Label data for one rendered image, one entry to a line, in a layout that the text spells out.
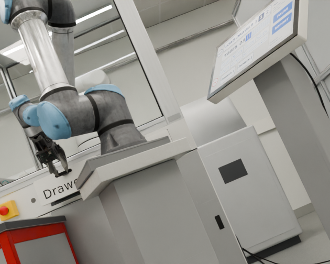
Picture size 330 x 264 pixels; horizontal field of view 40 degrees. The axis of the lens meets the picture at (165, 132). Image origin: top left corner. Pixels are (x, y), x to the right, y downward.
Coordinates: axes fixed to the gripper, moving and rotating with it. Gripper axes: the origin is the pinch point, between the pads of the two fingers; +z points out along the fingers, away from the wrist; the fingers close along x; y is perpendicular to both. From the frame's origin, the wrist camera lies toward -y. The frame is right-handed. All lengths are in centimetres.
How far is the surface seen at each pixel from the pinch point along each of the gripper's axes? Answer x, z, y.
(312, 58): 151, 47, -110
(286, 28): 100, -22, 15
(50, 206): -15.1, 17.4, -8.1
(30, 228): -11.1, 2.3, 29.7
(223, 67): 79, -8, -13
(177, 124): 51, 8, -14
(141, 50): 49, -23, -37
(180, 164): 45, 22, -5
